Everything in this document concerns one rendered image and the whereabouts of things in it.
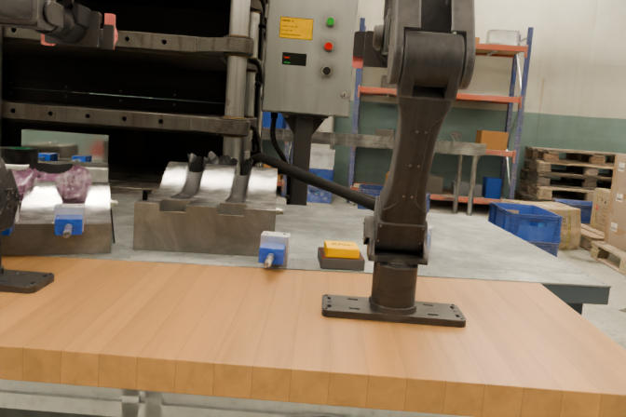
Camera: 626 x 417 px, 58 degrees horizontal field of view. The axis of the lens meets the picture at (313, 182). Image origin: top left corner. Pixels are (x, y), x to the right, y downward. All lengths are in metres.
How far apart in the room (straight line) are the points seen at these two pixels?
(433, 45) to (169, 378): 0.47
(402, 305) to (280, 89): 1.23
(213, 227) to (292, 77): 0.94
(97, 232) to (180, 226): 0.14
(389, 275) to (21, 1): 0.66
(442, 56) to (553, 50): 7.46
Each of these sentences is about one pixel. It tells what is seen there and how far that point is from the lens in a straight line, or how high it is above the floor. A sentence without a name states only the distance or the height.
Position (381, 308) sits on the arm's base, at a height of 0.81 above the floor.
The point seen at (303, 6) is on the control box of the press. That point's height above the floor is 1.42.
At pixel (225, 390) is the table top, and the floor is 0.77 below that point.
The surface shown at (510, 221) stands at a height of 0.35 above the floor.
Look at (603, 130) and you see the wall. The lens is 8.27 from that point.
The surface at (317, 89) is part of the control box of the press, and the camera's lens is 1.92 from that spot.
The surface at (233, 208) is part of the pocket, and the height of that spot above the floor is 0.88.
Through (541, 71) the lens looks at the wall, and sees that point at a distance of 8.05.
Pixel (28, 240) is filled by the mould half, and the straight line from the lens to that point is 1.08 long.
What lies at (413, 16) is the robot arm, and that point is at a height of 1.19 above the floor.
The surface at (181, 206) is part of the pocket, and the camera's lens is 1.12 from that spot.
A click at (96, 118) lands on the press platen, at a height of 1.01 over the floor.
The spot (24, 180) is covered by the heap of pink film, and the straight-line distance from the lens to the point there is 1.24.
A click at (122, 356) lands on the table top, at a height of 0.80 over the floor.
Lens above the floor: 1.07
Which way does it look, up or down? 7 degrees down
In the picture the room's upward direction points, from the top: 4 degrees clockwise
